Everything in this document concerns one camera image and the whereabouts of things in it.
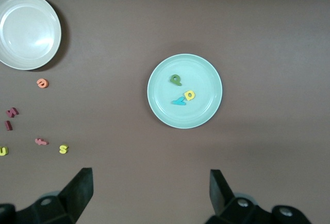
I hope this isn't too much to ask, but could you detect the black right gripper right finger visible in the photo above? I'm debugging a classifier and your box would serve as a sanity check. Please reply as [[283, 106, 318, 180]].
[[206, 169, 314, 224]]

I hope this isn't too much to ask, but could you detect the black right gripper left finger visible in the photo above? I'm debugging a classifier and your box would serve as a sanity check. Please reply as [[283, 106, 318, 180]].
[[0, 167, 93, 224]]

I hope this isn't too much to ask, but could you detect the cyan foam letter y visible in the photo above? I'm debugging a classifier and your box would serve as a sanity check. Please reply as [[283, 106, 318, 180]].
[[171, 96, 187, 106]]

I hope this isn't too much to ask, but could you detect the green foam letter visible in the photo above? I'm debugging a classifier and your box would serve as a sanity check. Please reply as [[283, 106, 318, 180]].
[[169, 74, 183, 87]]

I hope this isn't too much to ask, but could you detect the pale green round plate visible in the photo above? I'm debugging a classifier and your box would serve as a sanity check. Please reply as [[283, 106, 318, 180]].
[[147, 53, 223, 130]]

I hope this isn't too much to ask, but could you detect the dark red foam letter n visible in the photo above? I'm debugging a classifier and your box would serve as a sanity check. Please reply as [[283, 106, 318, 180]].
[[6, 107, 20, 118]]

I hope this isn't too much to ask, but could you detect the orange foam letter e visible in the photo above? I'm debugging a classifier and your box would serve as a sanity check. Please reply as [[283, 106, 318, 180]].
[[36, 78, 50, 89]]

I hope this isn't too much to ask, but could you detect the beige round plate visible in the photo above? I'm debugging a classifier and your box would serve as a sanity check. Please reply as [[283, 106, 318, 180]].
[[0, 0, 62, 71]]

